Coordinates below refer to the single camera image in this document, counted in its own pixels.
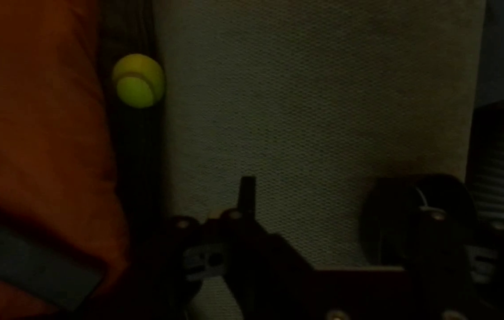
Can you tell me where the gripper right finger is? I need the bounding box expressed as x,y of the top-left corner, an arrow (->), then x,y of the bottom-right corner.
414,208 -> 504,320

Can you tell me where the black mug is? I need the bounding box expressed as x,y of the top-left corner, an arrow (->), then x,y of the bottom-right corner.
361,174 -> 477,268

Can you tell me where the orange pillow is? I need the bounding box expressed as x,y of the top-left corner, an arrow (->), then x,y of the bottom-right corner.
0,0 -> 130,320

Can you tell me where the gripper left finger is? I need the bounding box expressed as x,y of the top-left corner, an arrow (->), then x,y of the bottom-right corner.
167,176 -> 317,320

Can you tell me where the grey strap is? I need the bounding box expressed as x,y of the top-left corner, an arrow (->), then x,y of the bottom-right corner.
0,209 -> 104,312

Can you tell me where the yellow tennis ball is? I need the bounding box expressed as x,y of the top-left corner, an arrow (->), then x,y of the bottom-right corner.
112,54 -> 166,109

